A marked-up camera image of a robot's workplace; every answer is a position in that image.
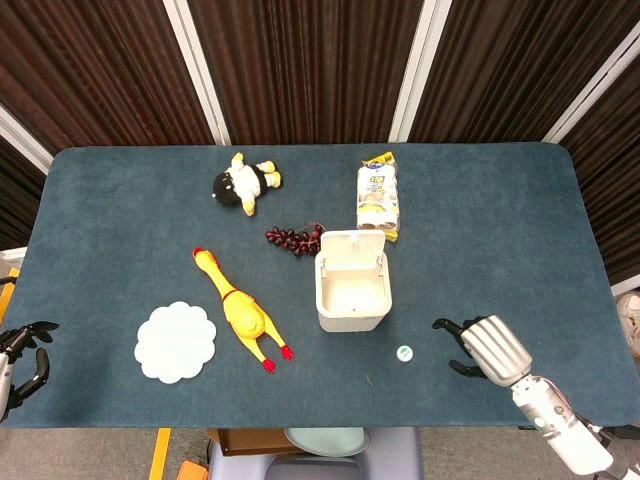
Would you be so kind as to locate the silver and black right robot hand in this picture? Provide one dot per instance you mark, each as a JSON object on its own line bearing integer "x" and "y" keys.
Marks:
{"x": 495, "y": 350}

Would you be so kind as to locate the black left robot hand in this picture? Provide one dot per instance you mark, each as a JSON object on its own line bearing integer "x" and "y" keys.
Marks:
{"x": 10, "y": 345}

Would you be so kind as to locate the small white green cap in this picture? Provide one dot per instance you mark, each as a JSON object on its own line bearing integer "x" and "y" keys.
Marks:
{"x": 404, "y": 353}

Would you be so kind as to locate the white plastic open-lid box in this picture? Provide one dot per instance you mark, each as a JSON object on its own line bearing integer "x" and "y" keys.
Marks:
{"x": 350, "y": 320}

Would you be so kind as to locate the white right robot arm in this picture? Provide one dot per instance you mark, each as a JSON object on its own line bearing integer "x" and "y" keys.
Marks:
{"x": 560, "y": 420}

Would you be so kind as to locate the grey-blue plastic stool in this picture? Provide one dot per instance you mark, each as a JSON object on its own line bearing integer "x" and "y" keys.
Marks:
{"x": 390, "y": 450}

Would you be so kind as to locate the blue felt table cover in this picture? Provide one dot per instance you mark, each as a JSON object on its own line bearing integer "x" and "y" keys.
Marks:
{"x": 100, "y": 225}

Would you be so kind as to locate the white flower-shaped plate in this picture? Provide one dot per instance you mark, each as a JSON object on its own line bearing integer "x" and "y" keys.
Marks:
{"x": 175, "y": 342}

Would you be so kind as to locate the pale teal plate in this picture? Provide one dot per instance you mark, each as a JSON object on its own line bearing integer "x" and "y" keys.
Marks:
{"x": 325, "y": 440}

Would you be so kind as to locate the yellow and white packaged goods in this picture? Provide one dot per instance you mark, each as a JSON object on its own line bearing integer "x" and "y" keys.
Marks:
{"x": 377, "y": 195}

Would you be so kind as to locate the orange object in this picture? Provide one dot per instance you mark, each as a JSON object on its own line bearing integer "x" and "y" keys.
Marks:
{"x": 192, "y": 472}

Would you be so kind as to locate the dark red grape bunch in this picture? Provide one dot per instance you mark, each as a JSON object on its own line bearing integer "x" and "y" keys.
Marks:
{"x": 295, "y": 240}

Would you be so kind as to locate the yellow rubber chicken toy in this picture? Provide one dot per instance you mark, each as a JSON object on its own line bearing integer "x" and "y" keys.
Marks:
{"x": 245, "y": 320}

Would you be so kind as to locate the brown cardboard box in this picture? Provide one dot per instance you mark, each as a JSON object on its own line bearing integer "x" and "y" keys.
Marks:
{"x": 250, "y": 440}

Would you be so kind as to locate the black and white plush doll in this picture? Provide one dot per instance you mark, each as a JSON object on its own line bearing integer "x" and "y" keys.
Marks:
{"x": 245, "y": 180}

